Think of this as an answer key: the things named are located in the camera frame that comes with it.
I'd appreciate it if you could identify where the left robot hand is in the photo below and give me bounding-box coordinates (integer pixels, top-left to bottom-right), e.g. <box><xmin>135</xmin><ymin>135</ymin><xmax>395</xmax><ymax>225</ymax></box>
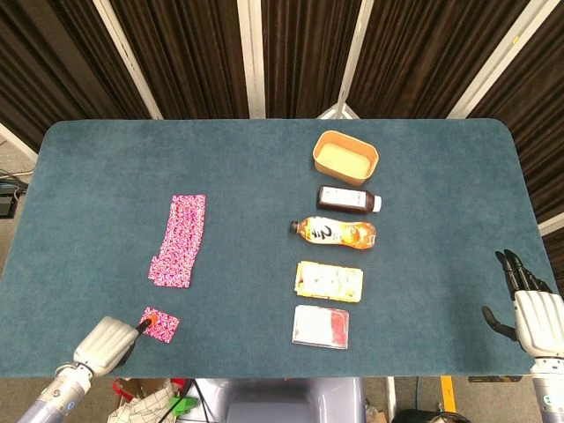
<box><xmin>72</xmin><ymin>315</ymin><xmax>160</xmax><ymax>378</ymax></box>

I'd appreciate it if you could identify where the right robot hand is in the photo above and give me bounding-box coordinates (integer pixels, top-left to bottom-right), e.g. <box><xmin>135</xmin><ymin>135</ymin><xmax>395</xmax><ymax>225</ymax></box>
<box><xmin>481</xmin><ymin>249</ymin><xmax>564</xmax><ymax>360</ymax></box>

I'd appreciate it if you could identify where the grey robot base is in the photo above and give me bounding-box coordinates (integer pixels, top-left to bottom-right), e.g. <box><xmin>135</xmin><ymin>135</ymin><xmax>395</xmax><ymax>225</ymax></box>
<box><xmin>193</xmin><ymin>377</ymin><xmax>367</xmax><ymax>423</ymax></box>

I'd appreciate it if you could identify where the red container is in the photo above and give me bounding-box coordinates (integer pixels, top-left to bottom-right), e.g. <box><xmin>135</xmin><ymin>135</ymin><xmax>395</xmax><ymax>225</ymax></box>
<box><xmin>112</xmin><ymin>378</ymin><xmax>133</xmax><ymax>403</ymax></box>

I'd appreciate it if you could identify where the checked white cloth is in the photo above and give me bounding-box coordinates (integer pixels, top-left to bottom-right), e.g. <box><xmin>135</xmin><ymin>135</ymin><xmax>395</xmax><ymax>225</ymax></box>
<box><xmin>108</xmin><ymin>381</ymin><xmax>176</xmax><ymax>423</ymax></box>

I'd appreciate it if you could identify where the green plastic object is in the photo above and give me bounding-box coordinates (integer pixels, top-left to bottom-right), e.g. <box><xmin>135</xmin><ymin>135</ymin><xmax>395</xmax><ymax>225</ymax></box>
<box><xmin>171</xmin><ymin>396</ymin><xmax>197</xmax><ymax>416</ymax></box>

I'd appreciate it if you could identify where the pink patterned long cloth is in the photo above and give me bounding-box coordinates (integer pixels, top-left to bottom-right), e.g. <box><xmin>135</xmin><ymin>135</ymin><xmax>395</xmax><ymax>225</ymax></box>
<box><xmin>147</xmin><ymin>193</ymin><xmax>207</xmax><ymax>289</ymax></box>

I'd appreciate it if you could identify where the clear case with red card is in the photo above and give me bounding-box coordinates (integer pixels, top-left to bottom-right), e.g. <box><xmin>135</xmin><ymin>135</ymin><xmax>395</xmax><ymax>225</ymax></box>
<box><xmin>291</xmin><ymin>304</ymin><xmax>351</xmax><ymax>351</ymax></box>

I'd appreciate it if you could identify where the yellow snack package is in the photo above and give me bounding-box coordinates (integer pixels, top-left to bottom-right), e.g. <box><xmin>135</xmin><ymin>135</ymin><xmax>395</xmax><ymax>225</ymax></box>
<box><xmin>293</xmin><ymin>259</ymin><xmax>365</xmax><ymax>304</ymax></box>

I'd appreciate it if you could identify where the orange tea bottle black cap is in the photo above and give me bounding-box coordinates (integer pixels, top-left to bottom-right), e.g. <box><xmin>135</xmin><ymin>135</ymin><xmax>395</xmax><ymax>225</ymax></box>
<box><xmin>289</xmin><ymin>215</ymin><xmax>378</xmax><ymax>251</ymax></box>

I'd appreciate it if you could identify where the dark bottle white cap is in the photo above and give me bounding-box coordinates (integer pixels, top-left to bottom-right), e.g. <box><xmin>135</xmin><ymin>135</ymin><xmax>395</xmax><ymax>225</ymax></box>
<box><xmin>315</xmin><ymin>184</ymin><xmax>383</xmax><ymax>216</ymax></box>

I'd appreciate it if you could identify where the orange plastic container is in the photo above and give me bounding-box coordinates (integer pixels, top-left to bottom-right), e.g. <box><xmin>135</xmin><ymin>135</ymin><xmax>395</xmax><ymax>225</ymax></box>
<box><xmin>311</xmin><ymin>130</ymin><xmax>381</xmax><ymax>186</ymax></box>

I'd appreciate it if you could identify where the dark brown curtain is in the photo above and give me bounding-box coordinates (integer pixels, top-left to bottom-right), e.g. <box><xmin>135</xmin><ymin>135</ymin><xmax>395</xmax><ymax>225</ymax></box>
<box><xmin>0</xmin><ymin>0</ymin><xmax>564</xmax><ymax>283</ymax></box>

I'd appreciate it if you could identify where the black electronic device with cables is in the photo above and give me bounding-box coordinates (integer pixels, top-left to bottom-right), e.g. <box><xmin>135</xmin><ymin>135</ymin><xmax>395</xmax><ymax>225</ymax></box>
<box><xmin>0</xmin><ymin>169</ymin><xmax>30</xmax><ymax>218</ymax></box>

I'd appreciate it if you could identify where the white frame post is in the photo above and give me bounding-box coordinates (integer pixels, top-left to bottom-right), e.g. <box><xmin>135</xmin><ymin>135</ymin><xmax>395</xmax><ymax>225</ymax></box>
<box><xmin>315</xmin><ymin>0</ymin><xmax>375</xmax><ymax>121</ymax></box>
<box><xmin>91</xmin><ymin>0</ymin><xmax>164</xmax><ymax>121</ymax></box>
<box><xmin>446</xmin><ymin>0</ymin><xmax>544</xmax><ymax>120</ymax></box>
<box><xmin>237</xmin><ymin>0</ymin><xmax>267</xmax><ymax>120</ymax></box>

